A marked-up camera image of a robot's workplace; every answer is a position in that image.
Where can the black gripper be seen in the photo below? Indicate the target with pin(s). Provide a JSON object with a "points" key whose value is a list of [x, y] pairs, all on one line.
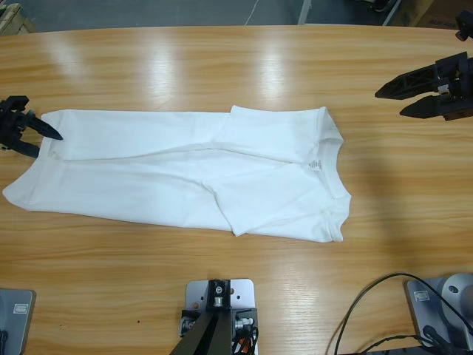
{"points": [[460, 85], [11, 122]]}

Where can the white T-shirt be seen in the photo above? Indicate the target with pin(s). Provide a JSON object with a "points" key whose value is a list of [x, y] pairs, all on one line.
{"points": [[148, 166]]}

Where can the pale printed cardboard box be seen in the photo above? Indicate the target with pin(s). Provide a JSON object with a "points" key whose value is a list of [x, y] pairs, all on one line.
{"points": [[439, 20]]}

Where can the brown cardboard box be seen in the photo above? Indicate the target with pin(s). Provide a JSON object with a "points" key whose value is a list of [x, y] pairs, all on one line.
{"points": [[421, 13]]}

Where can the slanted metal bar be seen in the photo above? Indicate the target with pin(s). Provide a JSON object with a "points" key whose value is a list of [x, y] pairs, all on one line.
{"points": [[393, 12]]}

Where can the dark bystander shoe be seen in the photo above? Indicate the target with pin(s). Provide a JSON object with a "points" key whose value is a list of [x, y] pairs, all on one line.
{"points": [[380, 5]]}

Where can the wooden pallet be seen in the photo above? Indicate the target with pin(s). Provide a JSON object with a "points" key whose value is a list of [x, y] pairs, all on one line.
{"points": [[15, 18]]}

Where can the white upright post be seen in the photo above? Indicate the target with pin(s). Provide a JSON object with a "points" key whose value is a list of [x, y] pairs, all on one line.
{"points": [[303, 11]]}

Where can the grey base plate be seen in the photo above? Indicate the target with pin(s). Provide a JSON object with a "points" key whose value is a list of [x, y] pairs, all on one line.
{"points": [[18, 333], [417, 314]]}

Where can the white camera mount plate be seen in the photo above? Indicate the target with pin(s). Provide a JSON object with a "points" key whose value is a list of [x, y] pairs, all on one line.
{"points": [[244, 292]]}

